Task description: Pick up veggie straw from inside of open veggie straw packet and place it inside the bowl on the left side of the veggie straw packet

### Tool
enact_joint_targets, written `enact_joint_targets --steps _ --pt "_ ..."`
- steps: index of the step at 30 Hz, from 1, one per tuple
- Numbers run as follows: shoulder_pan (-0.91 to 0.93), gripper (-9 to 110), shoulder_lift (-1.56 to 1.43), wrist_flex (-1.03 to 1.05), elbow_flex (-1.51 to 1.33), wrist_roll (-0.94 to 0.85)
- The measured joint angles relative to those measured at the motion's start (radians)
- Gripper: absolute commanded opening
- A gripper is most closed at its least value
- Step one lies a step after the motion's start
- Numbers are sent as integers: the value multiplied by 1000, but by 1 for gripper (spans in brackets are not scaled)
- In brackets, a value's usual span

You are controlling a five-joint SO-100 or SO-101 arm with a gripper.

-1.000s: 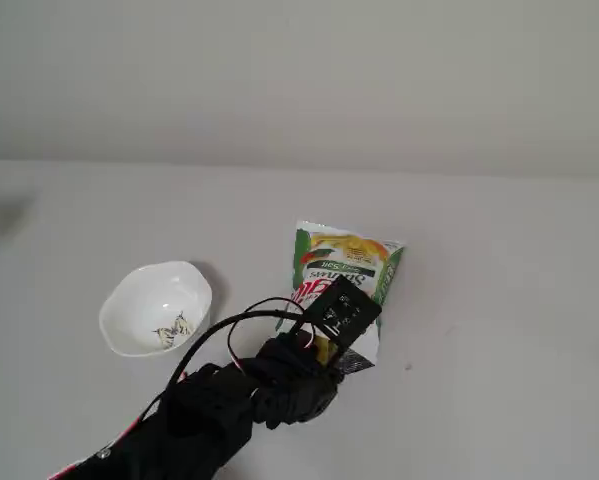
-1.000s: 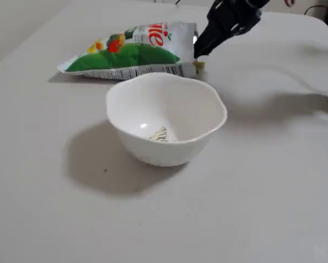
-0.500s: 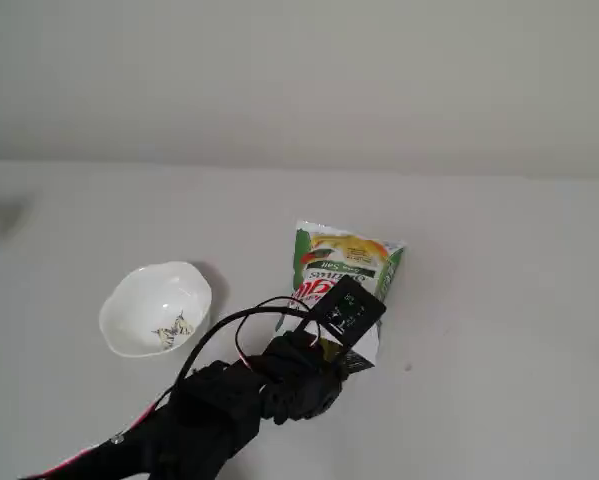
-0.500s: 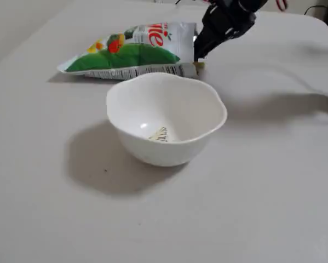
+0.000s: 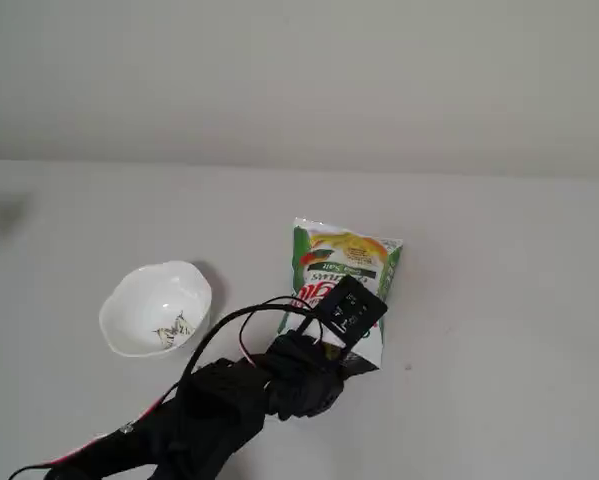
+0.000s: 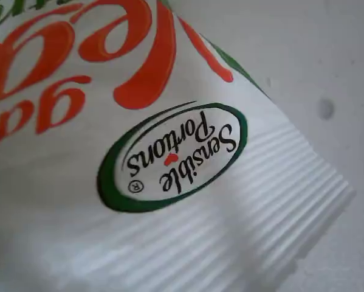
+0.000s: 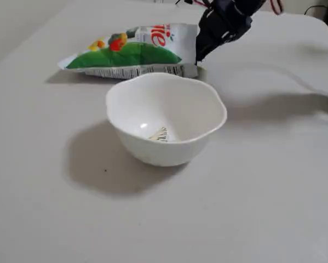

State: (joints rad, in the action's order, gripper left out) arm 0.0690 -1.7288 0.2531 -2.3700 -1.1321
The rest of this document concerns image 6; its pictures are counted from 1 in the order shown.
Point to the veggie straw snack packet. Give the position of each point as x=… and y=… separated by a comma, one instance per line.
x=169, y=152

